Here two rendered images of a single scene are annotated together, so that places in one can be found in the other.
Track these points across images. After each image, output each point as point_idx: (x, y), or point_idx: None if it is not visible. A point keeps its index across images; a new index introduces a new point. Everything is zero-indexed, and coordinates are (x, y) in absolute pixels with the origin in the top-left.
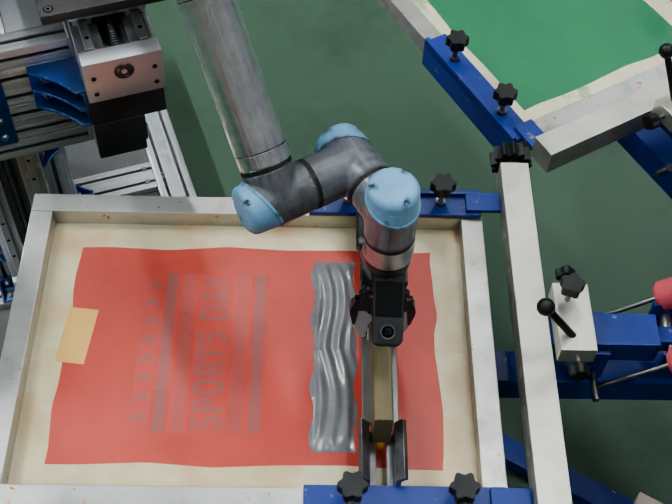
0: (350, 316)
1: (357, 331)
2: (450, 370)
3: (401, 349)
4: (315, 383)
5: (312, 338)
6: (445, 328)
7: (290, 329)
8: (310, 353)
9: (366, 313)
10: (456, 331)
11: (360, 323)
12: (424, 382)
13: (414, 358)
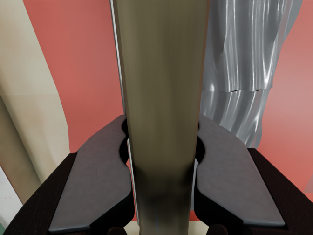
0: (294, 185)
1: (220, 125)
2: (20, 60)
3: (117, 98)
4: (288, 13)
5: (265, 111)
6: (52, 136)
7: (296, 124)
8: (276, 83)
9: (239, 210)
10: (33, 133)
11: (231, 152)
12: (64, 29)
13: (92, 82)
